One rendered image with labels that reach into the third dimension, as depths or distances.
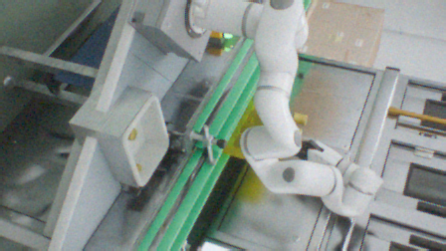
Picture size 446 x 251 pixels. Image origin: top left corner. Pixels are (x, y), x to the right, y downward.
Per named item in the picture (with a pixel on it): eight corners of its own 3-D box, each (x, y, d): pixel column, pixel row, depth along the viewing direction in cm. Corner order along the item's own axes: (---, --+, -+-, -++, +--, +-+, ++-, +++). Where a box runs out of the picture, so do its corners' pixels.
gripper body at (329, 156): (346, 172, 160) (316, 155, 165) (349, 152, 152) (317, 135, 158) (334, 188, 157) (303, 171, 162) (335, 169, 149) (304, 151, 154)
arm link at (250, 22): (247, 47, 139) (303, 60, 133) (235, 18, 128) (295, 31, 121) (261, 18, 142) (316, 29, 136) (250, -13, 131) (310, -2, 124)
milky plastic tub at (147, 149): (115, 181, 145) (142, 190, 142) (94, 130, 129) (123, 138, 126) (145, 137, 155) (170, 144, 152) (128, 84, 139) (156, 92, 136)
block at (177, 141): (167, 150, 158) (188, 156, 156) (162, 130, 151) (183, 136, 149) (173, 141, 160) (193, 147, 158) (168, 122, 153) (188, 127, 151)
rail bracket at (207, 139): (189, 159, 157) (226, 171, 153) (180, 124, 145) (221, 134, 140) (193, 152, 159) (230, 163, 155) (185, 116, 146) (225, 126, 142)
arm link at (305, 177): (335, 133, 132) (293, 138, 144) (279, 118, 119) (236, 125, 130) (334, 196, 129) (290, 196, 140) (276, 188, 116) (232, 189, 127)
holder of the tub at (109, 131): (119, 191, 149) (142, 198, 147) (93, 129, 129) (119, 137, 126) (147, 147, 159) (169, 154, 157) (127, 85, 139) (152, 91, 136)
